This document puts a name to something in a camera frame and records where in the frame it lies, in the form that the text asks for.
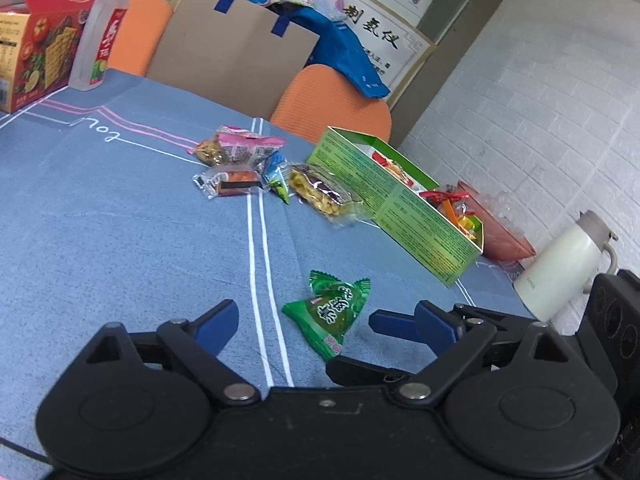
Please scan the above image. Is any left orange chair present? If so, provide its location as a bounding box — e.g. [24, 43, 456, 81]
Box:
[108, 0, 172, 76]

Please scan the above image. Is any right orange chair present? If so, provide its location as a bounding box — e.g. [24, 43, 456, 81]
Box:
[269, 64, 392, 144]

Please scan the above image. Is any pink-top clear snack packet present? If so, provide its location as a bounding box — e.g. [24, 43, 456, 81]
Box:
[189, 126, 285, 166]

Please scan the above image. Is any clear orange-top snack packet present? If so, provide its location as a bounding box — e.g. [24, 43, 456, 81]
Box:
[419, 190, 480, 244]

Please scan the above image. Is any red cracker box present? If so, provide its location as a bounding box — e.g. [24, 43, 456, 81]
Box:
[1, 0, 96, 113]

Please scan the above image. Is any pink glass bowl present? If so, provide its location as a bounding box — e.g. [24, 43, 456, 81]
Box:
[457, 180, 536, 262]

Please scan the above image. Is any blue fabric bag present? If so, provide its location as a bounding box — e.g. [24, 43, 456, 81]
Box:
[283, 4, 390, 99]

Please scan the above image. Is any brown yellow nut packet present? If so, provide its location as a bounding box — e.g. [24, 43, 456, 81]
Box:
[288, 164, 367, 223]

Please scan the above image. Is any red twist snack bag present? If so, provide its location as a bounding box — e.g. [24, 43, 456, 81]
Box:
[371, 151, 413, 188]

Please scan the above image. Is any white thermos jug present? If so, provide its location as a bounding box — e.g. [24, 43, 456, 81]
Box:
[513, 210, 618, 322]

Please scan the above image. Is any brown paper bag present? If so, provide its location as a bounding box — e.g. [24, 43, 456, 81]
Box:
[146, 0, 318, 118]

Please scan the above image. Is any small green candy packet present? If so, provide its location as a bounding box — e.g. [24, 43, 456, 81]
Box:
[282, 270, 371, 361]

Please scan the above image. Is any white red drink bottle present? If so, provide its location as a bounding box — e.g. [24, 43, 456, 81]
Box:
[68, 0, 129, 91]

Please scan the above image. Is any green cardboard box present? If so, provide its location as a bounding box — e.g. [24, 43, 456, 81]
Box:
[308, 127, 484, 285]

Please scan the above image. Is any orange chair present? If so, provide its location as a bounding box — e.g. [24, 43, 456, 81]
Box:
[269, 64, 392, 144]
[108, 0, 172, 76]

